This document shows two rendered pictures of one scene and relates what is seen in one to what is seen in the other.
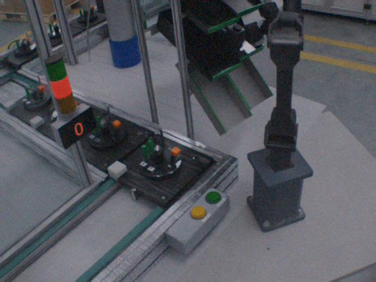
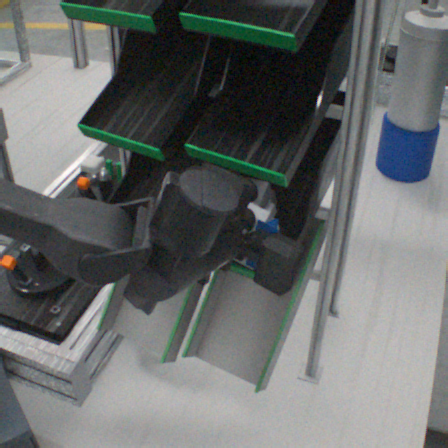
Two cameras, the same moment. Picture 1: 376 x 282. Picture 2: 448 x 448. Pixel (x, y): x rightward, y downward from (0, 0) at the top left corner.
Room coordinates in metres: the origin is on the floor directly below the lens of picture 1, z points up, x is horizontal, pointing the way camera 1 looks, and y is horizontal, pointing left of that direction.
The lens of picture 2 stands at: (0.96, -0.76, 1.72)
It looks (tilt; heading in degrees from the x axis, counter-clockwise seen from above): 39 degrees down; 67
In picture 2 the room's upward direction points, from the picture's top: straight up
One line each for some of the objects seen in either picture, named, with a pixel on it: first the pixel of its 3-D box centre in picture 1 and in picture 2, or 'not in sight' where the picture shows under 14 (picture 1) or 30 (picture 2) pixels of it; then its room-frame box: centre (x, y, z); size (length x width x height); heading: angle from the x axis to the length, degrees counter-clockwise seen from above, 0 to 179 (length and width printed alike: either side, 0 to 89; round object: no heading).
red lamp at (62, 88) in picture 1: (60, 85); not in sight; (0.89, 0.31, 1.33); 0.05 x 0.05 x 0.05
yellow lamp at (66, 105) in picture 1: (65, 101); not in sight; (0.89, 0.31, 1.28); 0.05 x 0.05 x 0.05
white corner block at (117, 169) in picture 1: (117, 171); not in sight; (0.94, 0.23, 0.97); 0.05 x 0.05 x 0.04; 47
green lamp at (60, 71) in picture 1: (56, 68); not in sight; (0.89, 0.31, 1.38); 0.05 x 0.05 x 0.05
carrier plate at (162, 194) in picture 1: (160, 167); (44, 276); (0.94, 0.09, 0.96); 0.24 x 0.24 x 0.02; 47
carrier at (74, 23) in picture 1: (86, 13); not in sight; (2.42, 0.53, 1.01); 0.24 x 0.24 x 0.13; 47
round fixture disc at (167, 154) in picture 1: (160, 163); (42, 269); (0.94, 0.09, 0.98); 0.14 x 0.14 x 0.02
